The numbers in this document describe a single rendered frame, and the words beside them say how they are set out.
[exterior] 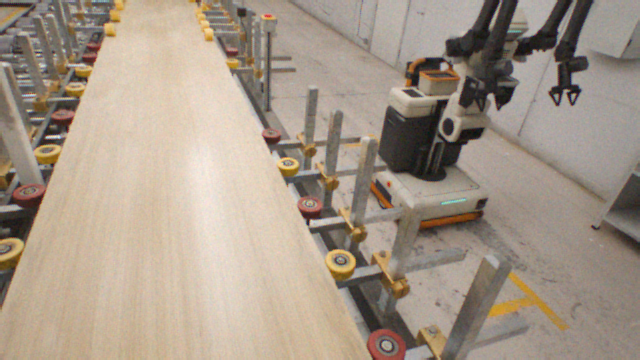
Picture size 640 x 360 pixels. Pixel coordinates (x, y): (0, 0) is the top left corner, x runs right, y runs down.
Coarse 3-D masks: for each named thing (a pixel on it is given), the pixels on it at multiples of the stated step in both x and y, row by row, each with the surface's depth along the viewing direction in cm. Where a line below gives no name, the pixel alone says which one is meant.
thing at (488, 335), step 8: (512, 320) 97; (520, 320) 97; (488, 328) 94; (496, 328) 94; (504, 328) 94; (512, 328) 95; (520, 328) 95; (528, 328) 96; (480, 336) 92; (488, 336) 92; (496, 336) 92; (504, 336) 94; (512, 336) 96; (480, 344) 92; (488, 344) 93; (408, 352) 87; (416, 352) 87; (424, 352) 87
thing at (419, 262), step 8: (456, 248) 116; (416, 256) 111; (424, 256) 112; (432, 256) 112; (440, 256) 112; (448, 256) 113; (456, 256) 114; (464, 256) 115; (408, 264) 108; (416, 264) 109; (424, 264) 110; (432, 264) 112; (440, 264) 113; (360, 272) 104; (368, 272) 104; (376, 272) 105; (408, 272) 110; (336, 280) 101; (344, 280) 101; (352, 280) 103; (360, 280) 104; (368, 280) 105
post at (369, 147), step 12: (372, 144) 106; (360, 156) 111; (372, 156) 109; (360, 168) 112; (372, 168) 111; (360, 180) 113; (360, 192) 115; (360, 204) 118; (360, 216) 121; (348, 240) 127
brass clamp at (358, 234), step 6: (342, 210) 129; (342, 216) 127; (348, 216) 127; (348, 222) 124; (348, 228) 124; (354, 228) 122; (360, 228) 122; (348, 234) 125; (354, 234) 121; (360, 234) 121; (366, 234) 122; (354, 240) 122; (360, 240) 123
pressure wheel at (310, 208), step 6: (306, 198) 120; (312, 198) 120; (300, 204) 117; (306, 204) 118; (312, 204) 118; (318, 204) 118; (300, 210) 116; (306, 210) 115; (312, 210) 115; (318, 210) 116; (306, 216) 116; (312, 216) 116; (318, 216) 118; (306, 222) 122
